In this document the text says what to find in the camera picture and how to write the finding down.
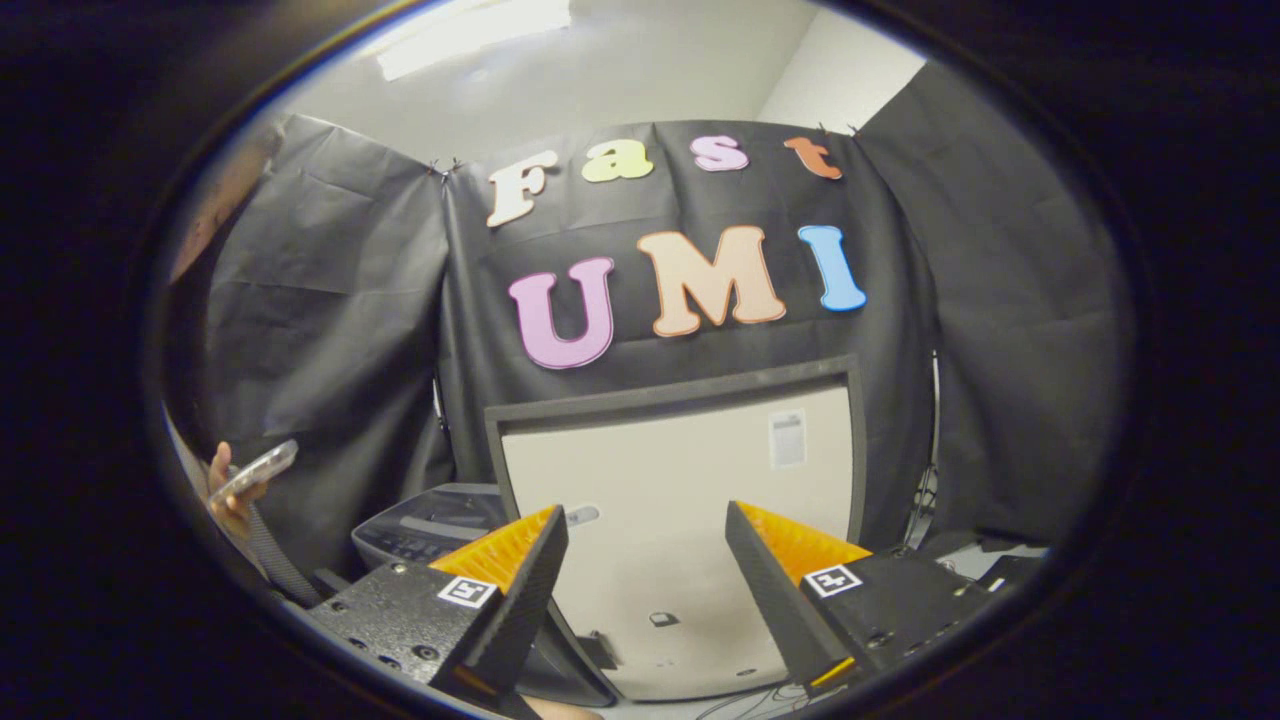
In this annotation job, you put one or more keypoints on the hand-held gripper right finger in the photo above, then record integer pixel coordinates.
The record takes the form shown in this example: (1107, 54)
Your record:
(775, 590)

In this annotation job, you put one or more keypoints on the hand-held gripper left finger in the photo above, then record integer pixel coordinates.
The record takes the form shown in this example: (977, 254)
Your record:
(520, 590)

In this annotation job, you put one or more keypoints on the grey washing machine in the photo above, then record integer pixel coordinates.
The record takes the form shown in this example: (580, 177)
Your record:
(400, 548)

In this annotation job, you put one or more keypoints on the flat black box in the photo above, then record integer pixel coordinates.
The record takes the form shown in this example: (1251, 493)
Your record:
(1010, 570)

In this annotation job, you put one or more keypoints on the mesh office chair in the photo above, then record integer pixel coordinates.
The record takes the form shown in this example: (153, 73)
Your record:
(275, 560)

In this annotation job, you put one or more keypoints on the smartphone in clear case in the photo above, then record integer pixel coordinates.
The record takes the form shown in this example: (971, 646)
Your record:
(255, 470)

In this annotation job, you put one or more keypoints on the black backdrop cloth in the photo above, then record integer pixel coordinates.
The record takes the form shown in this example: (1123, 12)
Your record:
(1000, 300)

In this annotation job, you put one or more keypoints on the beige cabinet with dark frame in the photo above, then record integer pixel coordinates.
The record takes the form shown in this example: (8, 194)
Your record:
(680, 480)

